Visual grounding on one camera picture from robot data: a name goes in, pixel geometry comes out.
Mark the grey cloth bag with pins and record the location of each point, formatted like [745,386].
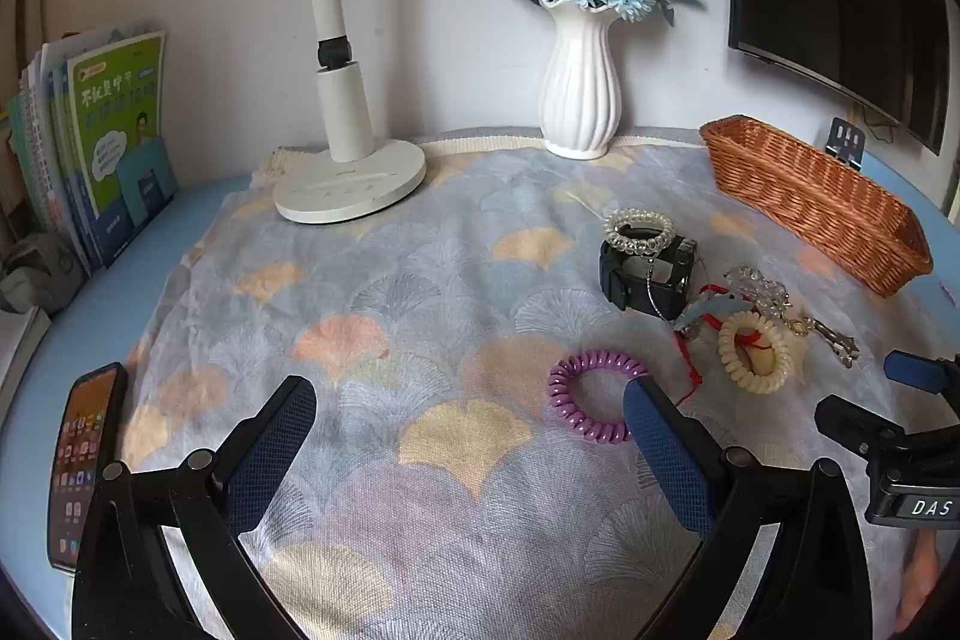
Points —
[37,272]

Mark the white desk lamp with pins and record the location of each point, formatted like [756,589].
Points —
[341,108]

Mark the blue-grey hair clip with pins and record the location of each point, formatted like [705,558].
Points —
[712,308]

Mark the leaf-patterned table cloth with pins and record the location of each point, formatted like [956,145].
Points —
[450,310]

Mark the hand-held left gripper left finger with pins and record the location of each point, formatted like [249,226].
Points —
[274,437]

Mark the silver metal charm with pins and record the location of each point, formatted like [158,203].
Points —
[844,351]

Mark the brown wicker basket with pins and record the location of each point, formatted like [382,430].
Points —
[810,197]

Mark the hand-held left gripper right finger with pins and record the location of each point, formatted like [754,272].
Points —
[667,452]

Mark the person's right hand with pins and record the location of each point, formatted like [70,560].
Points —
[919,580]

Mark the black metal bracket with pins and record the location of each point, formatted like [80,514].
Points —
[847,141]

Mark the white ribbed vase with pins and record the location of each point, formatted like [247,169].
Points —
[581,85]

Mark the black smartphone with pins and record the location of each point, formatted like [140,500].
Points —
[79,460]

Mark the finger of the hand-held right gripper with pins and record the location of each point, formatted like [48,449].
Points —
[847,419]
[911,370]

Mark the white box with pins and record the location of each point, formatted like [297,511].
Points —
[19,355]

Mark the row of books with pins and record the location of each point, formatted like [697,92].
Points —
[82,123]

